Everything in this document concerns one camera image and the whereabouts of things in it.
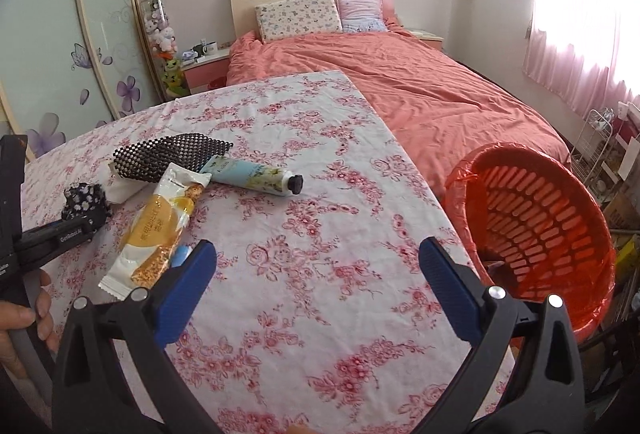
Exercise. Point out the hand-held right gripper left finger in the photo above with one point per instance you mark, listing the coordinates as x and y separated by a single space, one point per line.
187 284

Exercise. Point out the plush toy display tube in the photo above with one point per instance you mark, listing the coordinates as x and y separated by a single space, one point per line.
165 39

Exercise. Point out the hand cream tube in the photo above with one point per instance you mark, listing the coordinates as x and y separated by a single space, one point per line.
250 175

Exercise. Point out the pink striped pillow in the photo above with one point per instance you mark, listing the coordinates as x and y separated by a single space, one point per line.
362 11

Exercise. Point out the white and orange snack wrapper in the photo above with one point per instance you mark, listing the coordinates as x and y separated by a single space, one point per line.
160 219

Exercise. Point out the person's left hand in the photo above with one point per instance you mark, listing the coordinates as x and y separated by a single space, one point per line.
12 316

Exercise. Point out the black floral scrunchie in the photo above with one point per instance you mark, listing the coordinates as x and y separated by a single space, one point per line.
85 201

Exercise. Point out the mug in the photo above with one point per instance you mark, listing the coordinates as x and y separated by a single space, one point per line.
210 47

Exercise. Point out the pink curtain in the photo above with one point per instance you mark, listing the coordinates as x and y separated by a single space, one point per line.
580 14

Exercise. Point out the white tissue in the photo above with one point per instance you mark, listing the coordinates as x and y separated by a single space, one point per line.
125 189

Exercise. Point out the floral print pillow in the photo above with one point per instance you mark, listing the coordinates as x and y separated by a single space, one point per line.
300 16

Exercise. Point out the pink nightstand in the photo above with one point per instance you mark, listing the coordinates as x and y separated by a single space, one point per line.
205 74
425 36

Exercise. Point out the sliding-door wardrobe with flower print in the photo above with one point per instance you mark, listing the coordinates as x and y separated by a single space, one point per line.
60 39

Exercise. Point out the bed with salmon cover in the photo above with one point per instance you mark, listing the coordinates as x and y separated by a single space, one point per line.
425 89

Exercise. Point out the orange plastic laundry basket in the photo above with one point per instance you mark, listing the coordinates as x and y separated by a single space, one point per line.
545 234

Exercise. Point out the light blue wrapper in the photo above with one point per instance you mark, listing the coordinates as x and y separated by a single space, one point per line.
179 256

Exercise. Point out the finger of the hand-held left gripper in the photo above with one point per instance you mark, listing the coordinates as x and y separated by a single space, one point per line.
60 234

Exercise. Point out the pink floral tablecloth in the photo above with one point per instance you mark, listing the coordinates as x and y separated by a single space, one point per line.
300 264

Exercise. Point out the black mesh pouch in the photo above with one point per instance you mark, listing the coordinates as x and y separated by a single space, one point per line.
165 154

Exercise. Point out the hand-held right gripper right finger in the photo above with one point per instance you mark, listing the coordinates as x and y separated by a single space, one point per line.
447 284

